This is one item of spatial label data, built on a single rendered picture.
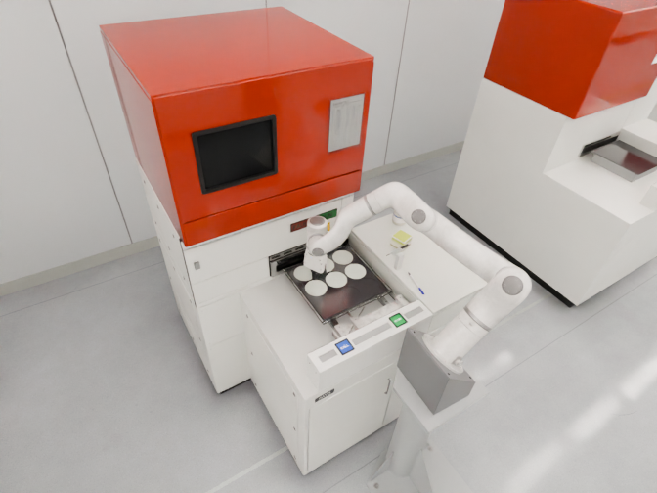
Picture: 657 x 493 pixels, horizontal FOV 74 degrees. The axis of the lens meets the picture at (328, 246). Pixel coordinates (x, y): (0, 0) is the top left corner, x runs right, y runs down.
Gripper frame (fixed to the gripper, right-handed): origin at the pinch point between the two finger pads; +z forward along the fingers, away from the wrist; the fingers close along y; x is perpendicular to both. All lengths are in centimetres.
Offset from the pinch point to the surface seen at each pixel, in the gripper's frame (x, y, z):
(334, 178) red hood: 18.1, -2.8, -41.5
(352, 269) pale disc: 14.4, 11.7, 2.1
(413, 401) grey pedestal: -28, 62, 10
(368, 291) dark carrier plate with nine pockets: 5.8, 24.5, 2.2
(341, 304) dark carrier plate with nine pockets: -7.3, 18.2, 2.1
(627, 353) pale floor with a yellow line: 129, 165, 92
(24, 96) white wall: -4, -187, -38
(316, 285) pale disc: -3.6, 2.7, 2.1
